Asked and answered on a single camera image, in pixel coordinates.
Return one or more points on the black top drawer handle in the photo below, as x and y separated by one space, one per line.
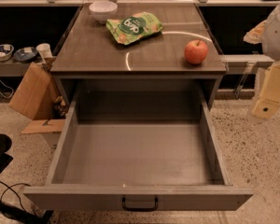
139 205

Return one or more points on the red apple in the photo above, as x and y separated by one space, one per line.
195 51

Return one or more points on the brown cardboard box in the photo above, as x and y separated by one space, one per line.
34 98

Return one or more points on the white paper cup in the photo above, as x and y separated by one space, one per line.
44 50

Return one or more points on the white bowl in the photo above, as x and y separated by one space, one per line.
103 10

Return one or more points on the grey drawer cabinet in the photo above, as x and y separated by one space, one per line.
90 50

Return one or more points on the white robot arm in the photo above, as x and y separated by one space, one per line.
267 33

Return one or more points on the dark patterned bowl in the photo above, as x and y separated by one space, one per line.
25 55

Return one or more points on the patterned bowl left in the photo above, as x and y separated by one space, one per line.
6 51

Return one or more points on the grey wall shelf rail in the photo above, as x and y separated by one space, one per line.
238 63

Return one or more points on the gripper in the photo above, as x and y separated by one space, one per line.
278 36

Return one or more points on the green snack bag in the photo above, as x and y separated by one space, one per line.
134 28

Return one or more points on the grey top drawer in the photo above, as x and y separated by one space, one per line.
142 142

